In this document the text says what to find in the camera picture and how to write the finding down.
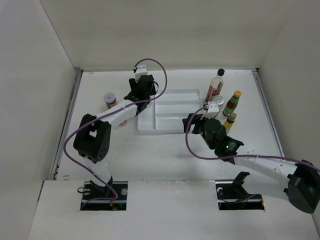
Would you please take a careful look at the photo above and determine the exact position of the green-label yellow-cap sauce bottle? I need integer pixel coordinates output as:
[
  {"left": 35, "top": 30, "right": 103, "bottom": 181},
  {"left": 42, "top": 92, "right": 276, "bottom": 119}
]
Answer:
[{"left": 222, "top": 90, "right": 242, "bottom": 117}]

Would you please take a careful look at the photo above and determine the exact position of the white divided organizer tray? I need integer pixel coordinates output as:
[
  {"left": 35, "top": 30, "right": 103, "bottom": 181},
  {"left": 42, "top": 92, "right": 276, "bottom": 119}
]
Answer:
[{"left": 137, "top": 89, "right": 203, "bottom": 135}]

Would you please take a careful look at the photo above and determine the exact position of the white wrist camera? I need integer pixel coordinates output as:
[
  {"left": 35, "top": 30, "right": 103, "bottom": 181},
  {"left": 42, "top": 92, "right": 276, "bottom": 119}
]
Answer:
[
  {"left": 133, "top": 64, "right": 148, "bottom": 82},
  {"left": 201, "top": 102, "right": 220, "bottom": 119}
]

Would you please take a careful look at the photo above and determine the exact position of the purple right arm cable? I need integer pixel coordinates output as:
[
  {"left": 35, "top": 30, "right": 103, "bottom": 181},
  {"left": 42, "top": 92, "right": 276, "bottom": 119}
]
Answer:
[{"left": 184, "top": 104, "right": 320, "bottom": 173}]

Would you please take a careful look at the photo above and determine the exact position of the small gold-cap bottle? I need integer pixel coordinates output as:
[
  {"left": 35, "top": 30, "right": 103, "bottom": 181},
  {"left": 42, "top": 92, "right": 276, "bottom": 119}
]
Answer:
[{"left": 223, "top": 112, "right": 237, "bottom": 133}]

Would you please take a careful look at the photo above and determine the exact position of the tall soy sauce bottle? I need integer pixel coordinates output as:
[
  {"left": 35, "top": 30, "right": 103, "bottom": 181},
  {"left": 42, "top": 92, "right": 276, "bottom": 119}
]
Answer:
[{"left": 205, "top": 68, "right": 225, "bottom": 102}]

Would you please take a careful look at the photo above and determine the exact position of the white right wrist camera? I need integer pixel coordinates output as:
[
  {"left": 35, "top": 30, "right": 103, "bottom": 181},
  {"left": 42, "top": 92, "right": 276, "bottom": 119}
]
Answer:
[{"left": 201, "top": 102, "right": 220, "bottom": 119}]

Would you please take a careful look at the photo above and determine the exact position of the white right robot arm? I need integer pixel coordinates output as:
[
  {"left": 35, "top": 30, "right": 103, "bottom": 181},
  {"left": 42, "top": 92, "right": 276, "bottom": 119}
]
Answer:
[{"left": 182, "top": 113, "right": 320, "bottom": 214}]

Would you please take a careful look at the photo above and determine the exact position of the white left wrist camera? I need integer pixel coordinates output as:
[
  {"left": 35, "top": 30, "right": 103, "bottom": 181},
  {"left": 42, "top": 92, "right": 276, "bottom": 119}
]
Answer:
[{"left": 133, "top": 64, "right": 148, "bottom": 82}]

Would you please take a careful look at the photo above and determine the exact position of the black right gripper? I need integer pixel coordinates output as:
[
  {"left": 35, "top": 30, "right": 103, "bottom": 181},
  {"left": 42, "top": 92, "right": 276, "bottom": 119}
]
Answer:
[{"left": 182, "top": 113, "right": 216, "bottom": 150}]

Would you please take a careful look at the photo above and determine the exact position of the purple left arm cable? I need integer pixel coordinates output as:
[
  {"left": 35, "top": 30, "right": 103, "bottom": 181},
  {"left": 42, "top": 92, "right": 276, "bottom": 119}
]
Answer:
[{"left": 63, "top": 58, "right": 168, "bottom": 210}]

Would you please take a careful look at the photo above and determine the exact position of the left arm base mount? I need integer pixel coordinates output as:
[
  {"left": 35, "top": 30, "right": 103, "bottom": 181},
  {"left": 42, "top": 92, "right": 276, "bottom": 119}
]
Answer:
[{"left": 77, "top": 179, "right": 129, "bottom": 211}]

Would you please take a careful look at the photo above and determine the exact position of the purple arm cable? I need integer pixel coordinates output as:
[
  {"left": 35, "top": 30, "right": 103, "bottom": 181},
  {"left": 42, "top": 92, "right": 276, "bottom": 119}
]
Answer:
[
  {"left": 184, "top": 104, "right": 320, "bottom": 173},
  {"left": 63, "top": 58, "right": 168, "bottom": 210}
]

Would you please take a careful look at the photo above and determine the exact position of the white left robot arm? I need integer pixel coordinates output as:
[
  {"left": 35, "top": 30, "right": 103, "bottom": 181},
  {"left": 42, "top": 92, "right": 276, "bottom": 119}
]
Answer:
[{"left": 73, "top": 74, "right": 158, "bottom": 172}]

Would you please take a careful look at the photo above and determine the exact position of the dark jar white red lid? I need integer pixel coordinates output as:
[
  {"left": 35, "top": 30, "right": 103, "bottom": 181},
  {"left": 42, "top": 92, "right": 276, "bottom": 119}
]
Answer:
[{"left": 103, "top": 92, "right": 118, "bottom": 109}]

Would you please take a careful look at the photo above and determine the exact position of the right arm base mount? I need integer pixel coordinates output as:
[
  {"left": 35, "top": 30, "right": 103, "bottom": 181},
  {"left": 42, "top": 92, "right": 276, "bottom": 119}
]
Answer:
[{"left": 215, "top": 171, "right": 265, "bottom": 211}]

